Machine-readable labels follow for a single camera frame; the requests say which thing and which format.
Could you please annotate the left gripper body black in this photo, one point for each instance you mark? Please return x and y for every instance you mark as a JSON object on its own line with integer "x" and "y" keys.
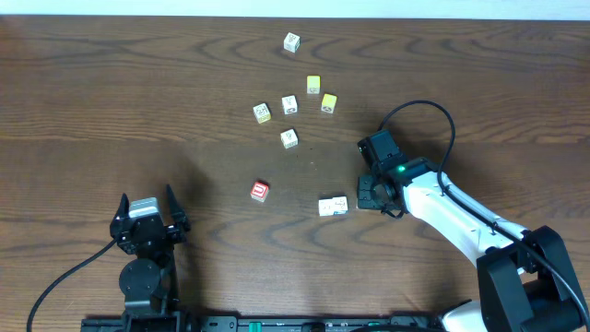
{"x": 147, "y": 229}

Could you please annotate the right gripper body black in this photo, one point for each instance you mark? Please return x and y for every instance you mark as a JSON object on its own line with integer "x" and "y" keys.
{"x": 370, "y": 195}

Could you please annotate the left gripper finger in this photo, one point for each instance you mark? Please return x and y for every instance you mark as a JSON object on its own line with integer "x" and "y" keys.
{"x": 122, "y": 210}
{"x": 177, "y": 212}

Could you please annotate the white block red side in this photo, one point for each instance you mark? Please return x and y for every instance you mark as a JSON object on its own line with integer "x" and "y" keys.
{"x": 339, "y": 205}

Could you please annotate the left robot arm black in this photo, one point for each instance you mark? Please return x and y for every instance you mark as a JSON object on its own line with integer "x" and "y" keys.
{"x": 149, "y": 283}

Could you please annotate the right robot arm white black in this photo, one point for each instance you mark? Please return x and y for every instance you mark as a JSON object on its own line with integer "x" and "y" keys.
{"x": 526, "y": 281}

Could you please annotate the red U letter block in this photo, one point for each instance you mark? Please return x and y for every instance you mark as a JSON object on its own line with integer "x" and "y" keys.
{"x": 259, "y": 191}

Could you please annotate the yellow block with black mark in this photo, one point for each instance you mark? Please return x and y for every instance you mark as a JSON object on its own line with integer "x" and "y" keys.
{"x": 328, "y": 103}

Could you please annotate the white block green side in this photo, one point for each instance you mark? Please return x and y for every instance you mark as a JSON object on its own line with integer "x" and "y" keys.
{"x": 289, "y": 138}

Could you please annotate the white block yellow side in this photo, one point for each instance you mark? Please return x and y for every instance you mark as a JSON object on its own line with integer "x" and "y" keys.
{"x": 262, "y": 113}

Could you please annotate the yellow block upper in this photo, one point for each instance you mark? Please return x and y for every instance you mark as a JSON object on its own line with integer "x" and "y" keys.
{"x": 313, "y": 84}

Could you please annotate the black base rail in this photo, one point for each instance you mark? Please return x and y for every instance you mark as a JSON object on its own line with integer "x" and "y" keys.
{"x": 226, "y": 323}

